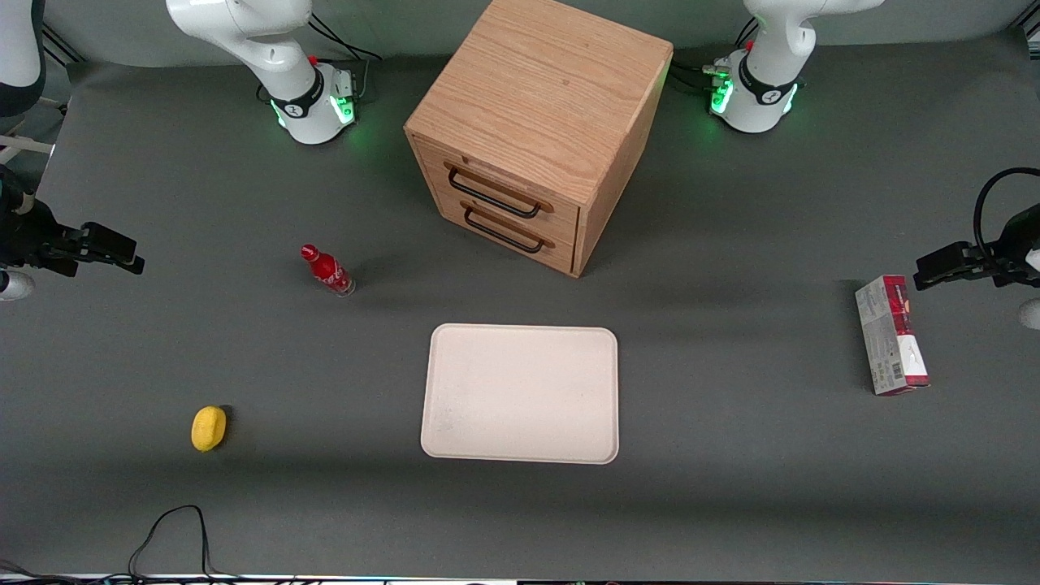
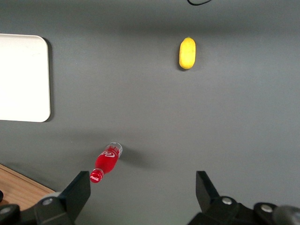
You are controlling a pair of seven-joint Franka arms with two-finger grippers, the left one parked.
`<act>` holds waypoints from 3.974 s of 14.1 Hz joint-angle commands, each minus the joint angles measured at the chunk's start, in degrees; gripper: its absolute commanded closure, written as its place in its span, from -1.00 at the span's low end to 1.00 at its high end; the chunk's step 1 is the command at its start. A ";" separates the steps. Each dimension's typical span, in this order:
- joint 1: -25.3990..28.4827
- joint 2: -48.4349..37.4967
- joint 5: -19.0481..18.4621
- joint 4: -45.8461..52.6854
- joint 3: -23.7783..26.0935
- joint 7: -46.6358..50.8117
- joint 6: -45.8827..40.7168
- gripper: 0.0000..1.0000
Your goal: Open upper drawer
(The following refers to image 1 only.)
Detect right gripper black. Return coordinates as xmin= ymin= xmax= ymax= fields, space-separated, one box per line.
xmin=0 ymin=167 xmax=145 ymax=277

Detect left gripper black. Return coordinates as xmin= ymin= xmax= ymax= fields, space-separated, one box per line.
xmin=914 ymin=203 xmax=1040 ymax=291

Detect black metal drawer handle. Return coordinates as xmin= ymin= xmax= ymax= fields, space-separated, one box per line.
xmin=463 ymin=207 xmax=545 ymax=254
xmin=447 ymin=167 xmax=541 ymax=219

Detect wooden drawer with finger notch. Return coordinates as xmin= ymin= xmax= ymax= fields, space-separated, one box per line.
xmin=413 ymin=134 xmax=581 ymax=245

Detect plain wooden drawer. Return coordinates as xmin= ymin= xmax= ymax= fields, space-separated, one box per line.
xmin=435 ymin=188 xmax=579 ymax=277

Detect oak wooden drawer cabinet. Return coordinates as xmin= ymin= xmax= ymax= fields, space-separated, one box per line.
xmin=404 ymin=0 xmax=674 ymax=279

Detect grey and red carton box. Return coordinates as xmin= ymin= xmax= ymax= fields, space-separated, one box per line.
xmin=855 ymin=275 xmax=931 ymax=397

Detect yellow lemon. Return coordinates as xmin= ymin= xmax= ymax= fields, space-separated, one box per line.
xmin=191 ymin=405 xmax=228 ymax=453

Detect red cola bottle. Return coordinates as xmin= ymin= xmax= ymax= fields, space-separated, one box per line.
xmin=300 ymin=244 xmax=357 ymax=297

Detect beige plastic tray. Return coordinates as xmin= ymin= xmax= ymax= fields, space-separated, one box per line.
xmin=420 ymin=323 xmax=620 ymax=466

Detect black left gripper cable loop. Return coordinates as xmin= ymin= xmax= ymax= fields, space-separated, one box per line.
xmin=973 ymin=167 xmax=1040 ymax=261

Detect white metal frame bar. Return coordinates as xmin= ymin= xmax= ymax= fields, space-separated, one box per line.
xmin=0 ymin=134 xmax=54 ymax=167

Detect black looped floor cable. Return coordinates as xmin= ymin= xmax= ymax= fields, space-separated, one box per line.
xmin=126 ymin=505 xmax=216 ymax=582

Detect black right arm base cables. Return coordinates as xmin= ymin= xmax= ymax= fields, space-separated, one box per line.
xmin=307 ymin=15 xmax=383 ymax=102

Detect black arm base cables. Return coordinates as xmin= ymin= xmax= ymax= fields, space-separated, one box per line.
xmin=670 ymin=16 xmax=761 ymax=94
xmin=307 ymin=15 xmax=383 ymax=102

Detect black left arm base cables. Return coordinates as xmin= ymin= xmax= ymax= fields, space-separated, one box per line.
xmin=670 ymin=16 xmax=761 ymax=94

